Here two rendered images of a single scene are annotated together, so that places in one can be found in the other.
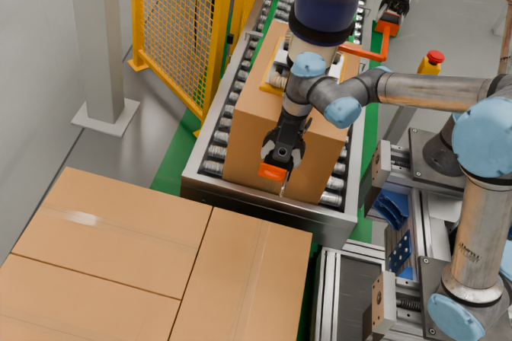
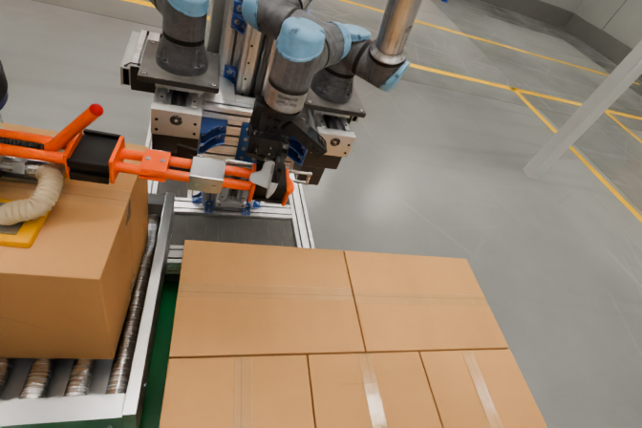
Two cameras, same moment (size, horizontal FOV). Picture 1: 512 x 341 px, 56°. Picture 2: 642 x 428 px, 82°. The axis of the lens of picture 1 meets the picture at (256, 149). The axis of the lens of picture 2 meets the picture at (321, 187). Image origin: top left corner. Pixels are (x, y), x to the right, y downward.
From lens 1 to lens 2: 1.28 m
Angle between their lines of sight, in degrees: 75
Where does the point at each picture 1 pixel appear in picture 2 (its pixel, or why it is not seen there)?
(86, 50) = not seen: outside the picture
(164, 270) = (282, 386)
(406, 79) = not seen: outside the picture
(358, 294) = (190, 231)
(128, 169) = not seen: outside the picture
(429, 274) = (320, 102)
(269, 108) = (89, 227)
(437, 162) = (200, 65)
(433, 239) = not seen: hidden behind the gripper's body
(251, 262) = (241, 293)
